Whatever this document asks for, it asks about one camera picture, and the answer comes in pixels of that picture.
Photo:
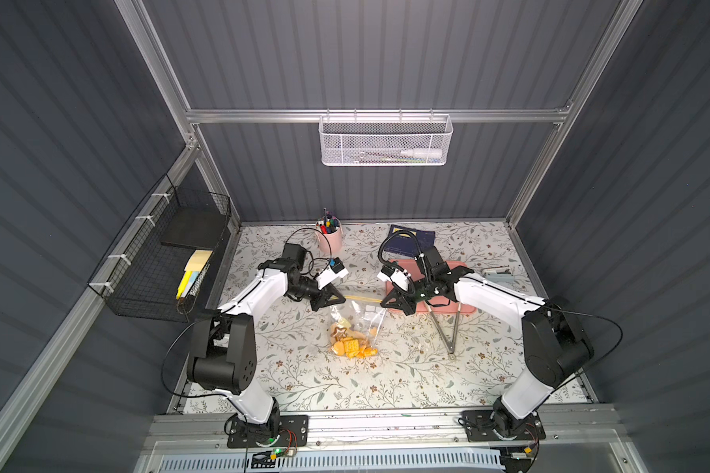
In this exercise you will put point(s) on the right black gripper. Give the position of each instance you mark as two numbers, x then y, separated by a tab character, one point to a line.
410	293

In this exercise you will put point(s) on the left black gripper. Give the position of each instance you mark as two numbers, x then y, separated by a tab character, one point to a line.
317	293

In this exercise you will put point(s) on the clear resealable bag yellow print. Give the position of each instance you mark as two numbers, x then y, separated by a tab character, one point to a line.
355	328

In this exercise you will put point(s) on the metal tongs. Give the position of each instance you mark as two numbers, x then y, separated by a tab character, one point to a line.
447	326

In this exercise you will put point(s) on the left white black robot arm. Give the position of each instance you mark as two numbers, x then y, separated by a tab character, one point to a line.
223	357

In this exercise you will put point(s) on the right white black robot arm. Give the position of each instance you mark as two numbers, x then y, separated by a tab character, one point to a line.
555	343

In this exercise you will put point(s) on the pink plastic tray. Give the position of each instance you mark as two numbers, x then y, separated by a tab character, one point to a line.
440	304

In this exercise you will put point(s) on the dark blue notebook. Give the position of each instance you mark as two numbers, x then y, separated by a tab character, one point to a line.
404	243

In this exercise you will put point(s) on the pink pen cup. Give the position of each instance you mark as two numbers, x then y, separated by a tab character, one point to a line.
329	233

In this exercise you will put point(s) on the small teal eraser box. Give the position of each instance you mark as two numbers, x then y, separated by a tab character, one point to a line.
498	274

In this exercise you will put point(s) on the yellow sticky notes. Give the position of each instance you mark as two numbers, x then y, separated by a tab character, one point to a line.
193	269

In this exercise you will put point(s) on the black tray in basket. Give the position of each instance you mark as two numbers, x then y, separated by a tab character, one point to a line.
196	229

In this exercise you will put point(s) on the white marker in basket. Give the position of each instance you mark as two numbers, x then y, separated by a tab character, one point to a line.
423	154

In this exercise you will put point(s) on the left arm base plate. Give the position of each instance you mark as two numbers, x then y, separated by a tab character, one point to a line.
278	433

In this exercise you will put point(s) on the black wire wall basket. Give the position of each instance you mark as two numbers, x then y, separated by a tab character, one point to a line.
139	277

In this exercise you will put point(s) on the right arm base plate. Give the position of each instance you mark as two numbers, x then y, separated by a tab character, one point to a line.
488	424

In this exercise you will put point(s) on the white wire mesh basket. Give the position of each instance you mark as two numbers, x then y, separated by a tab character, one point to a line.
375	140

